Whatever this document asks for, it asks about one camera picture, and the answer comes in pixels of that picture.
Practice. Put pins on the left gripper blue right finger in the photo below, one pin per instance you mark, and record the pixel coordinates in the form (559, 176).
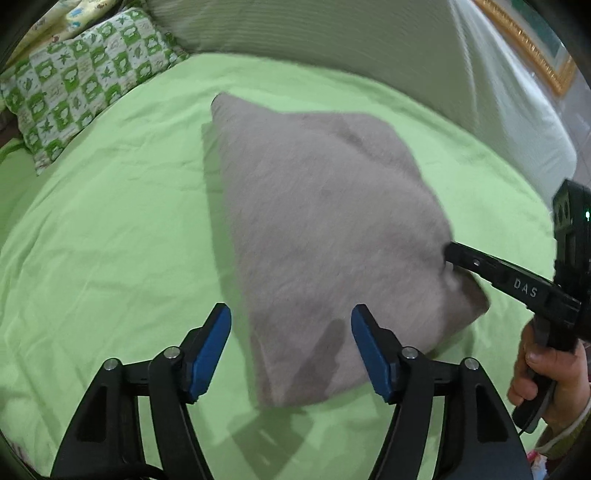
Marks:
(456, 405)

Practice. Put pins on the striped grey white duvet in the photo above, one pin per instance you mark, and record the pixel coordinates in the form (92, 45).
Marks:
(445, 54)

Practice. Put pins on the yellow cartoon print blanket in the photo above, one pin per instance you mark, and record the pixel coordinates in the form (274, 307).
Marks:
(63, 21)

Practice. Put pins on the green white patterned pillow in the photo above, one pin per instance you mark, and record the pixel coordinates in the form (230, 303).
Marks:
(56, 92)

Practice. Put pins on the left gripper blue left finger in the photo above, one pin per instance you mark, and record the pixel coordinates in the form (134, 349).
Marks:
(133, 420)

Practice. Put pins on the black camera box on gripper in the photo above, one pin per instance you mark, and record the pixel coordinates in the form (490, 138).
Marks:
(571, 219)

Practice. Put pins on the beige knit sweater brown trim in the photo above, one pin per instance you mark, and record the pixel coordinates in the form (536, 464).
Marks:
(328, 210)

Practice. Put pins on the light green bed sheet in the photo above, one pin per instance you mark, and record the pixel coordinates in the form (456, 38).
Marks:
(119, 248)

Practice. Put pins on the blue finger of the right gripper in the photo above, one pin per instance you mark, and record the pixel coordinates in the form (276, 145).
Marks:
(492, 269)

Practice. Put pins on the gold framed floral painting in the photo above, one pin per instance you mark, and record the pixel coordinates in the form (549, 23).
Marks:
(536, 41)

